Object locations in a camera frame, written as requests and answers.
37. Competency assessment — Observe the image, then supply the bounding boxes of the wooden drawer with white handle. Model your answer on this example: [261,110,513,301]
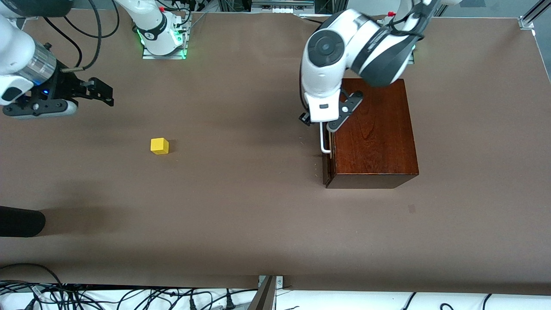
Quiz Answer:
[319,121,334,186]

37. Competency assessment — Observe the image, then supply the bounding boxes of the dark brown wooden cabinet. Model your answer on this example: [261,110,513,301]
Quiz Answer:
[323,78,419,189]

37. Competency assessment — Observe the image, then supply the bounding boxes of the brown table cover sheet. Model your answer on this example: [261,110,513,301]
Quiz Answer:
[0,9,551,295]

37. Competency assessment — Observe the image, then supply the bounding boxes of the black cylinder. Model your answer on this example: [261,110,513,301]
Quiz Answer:
[0,206,46,238]

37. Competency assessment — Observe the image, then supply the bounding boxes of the grey metal beam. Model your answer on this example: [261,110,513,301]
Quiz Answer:
[248,276,276,310]

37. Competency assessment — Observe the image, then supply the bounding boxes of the black cable with brass connector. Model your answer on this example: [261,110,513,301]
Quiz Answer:
[60,0,103,73]

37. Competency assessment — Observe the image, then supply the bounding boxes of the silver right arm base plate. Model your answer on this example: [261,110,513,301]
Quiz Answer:
[141,16,188,60]

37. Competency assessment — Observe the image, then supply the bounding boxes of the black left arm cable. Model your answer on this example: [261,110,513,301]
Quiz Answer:
[387,0,440,41]

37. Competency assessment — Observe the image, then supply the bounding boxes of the tangled black cables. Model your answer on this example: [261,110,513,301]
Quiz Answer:
[0,280,259,310]

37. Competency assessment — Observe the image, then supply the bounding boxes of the aluminium frame profile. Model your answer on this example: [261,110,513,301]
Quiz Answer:
[520,0,551,30]

